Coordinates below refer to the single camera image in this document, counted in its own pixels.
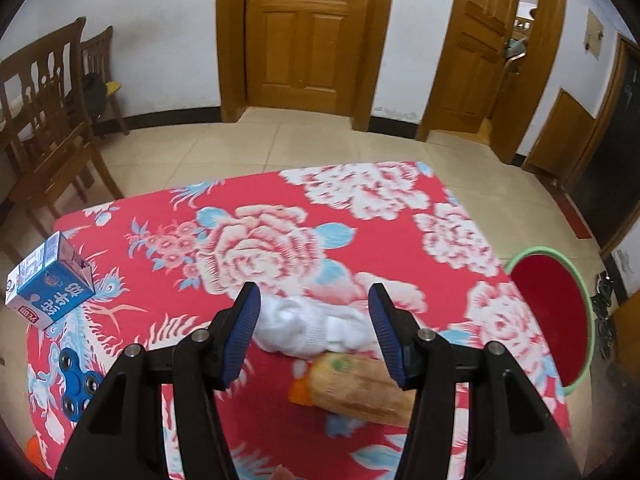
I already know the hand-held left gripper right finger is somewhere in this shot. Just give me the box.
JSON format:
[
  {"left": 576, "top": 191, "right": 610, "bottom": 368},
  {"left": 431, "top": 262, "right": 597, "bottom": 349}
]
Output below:
[{"left": 368, "top": 282, "right": 583, "bottom": 480}]

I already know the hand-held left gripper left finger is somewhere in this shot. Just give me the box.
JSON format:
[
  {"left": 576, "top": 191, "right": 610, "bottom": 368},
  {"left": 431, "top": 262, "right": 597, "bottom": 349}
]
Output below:
[{"left": 55, "top": 282, "right": 262, "bottom": 480}]

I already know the white tissue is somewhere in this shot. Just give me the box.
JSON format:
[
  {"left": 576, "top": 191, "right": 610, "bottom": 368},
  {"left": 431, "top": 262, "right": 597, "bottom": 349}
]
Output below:
[{"left": 252, "top": 295, "right": 381, "bottom": 358}]

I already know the red basin with green rim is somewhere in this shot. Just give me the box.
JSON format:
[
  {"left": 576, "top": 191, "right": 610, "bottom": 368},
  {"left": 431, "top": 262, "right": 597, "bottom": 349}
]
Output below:
[{"left": 504, "top": 246, "right": 597, "bottom": 396}]

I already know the packaged bread loaf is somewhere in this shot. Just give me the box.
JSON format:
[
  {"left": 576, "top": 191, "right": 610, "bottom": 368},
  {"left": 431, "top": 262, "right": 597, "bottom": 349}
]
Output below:
[{"left": 289, "top": 351, "right": 417, "bottom": 428}]

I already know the red floral tablecloth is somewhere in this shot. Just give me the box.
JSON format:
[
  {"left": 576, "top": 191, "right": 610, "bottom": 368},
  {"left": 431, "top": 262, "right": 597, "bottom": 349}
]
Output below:
[{"left": 25, "top": 161, "right": 573, "bottom": 480}]

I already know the blue fidget spinner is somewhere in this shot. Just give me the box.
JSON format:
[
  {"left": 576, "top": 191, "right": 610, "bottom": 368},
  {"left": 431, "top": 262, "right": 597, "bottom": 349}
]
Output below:
[{"left": 57, "top": 347, "right": 107, "bottom": 423}]

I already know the blue and white milk carton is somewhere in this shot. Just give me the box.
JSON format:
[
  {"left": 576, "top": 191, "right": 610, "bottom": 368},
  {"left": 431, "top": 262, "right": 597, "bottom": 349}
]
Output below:
[{"left": 5, "top": 231, "right": 96, "bottom": 331}]

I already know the pair of black shoes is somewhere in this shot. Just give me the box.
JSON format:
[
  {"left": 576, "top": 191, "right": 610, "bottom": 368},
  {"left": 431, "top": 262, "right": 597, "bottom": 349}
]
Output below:
[{"left": 590, "top": 270, "right": 618, "bottom": 361}]

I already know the orange object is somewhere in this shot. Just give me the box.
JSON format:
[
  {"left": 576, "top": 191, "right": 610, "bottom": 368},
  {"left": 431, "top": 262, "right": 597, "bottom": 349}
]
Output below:
[{"left": 25, "top": 435, "right": 53, "bottom": 478}]

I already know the low wooden panel door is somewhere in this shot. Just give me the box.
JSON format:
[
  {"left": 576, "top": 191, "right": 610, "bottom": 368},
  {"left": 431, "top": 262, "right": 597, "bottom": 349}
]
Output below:
[{"left": 522, "top": 87, "right": 598, "bottom": 178}]

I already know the black bag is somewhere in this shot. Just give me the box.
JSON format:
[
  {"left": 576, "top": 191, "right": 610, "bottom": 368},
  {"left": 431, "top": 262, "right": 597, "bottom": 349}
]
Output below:
[{"left": 82, "top": 77, "right": 108, "bottom": 117}]

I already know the dark door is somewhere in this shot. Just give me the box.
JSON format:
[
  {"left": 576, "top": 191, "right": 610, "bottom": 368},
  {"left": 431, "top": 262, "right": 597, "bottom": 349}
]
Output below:
[{"left": 565, "top": 32, "right": 640, "bottom": 256}]

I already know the open wooden door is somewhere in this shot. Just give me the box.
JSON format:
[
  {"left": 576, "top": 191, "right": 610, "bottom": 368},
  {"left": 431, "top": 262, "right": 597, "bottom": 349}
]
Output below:
[{"left": 415, "top": 0, "right": 568, "bottom": 163}]

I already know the large wooden chair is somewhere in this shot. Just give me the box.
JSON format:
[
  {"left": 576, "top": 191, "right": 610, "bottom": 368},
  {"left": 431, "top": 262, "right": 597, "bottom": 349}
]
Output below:
[{"left": 0, "top": 16, "right": 123, "bottom": 221}]

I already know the closed wooden door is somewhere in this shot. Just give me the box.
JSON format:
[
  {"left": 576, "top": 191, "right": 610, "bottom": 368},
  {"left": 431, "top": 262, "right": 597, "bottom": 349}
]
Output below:
[{"left": 215, "top": 0, "right": 398, "bottom": 131}]

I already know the wooden chair with yellow cushion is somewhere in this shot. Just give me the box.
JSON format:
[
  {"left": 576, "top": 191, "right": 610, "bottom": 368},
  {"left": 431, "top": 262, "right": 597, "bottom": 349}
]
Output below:
[{"left": 75, "top": 26, "right": 130, "bottom": 137}]

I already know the wall electrical box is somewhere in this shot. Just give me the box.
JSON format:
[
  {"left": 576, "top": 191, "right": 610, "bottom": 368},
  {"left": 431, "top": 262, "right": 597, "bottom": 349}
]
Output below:
[{"left": 584, "top": 9, "right": 605, "bottom": 61}]

